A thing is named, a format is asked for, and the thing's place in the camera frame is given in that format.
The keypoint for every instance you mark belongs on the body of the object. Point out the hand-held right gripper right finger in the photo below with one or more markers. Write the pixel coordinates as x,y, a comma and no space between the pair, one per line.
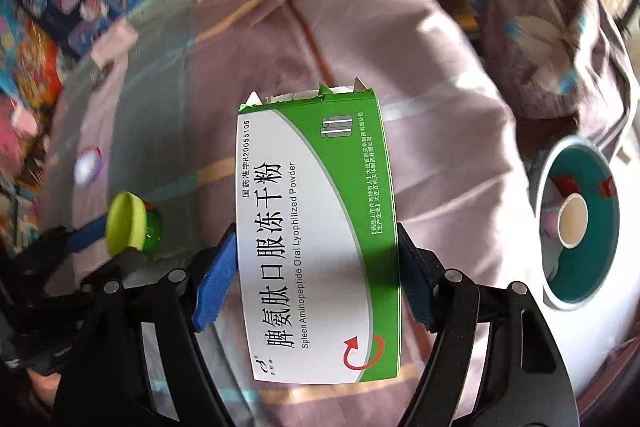
415,287

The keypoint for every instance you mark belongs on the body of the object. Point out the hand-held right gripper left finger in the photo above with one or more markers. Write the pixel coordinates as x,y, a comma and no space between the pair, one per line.
215,277

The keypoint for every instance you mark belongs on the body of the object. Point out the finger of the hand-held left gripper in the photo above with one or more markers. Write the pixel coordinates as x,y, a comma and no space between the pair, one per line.
85,234
130,268

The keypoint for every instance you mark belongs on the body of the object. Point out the green bottle with yellow-green cap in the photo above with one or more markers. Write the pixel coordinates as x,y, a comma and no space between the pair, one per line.
125,222

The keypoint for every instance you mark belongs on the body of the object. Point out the green and white medicine box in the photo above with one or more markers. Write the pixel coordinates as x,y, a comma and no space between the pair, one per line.
310,227

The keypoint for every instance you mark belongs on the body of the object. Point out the white paper cup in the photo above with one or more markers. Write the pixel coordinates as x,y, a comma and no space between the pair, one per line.
572,222

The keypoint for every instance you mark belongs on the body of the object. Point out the teal plastic bin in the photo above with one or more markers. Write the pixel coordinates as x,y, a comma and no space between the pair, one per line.
600,247

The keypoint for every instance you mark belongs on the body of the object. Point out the purple rimmed round lid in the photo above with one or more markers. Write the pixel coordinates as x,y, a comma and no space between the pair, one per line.
87,164

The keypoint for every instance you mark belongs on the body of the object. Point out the small white box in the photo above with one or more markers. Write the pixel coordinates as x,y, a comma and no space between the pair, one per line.
114,44

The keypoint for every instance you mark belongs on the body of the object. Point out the pink striped blanket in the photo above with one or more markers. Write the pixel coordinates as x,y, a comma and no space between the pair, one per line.
350,57

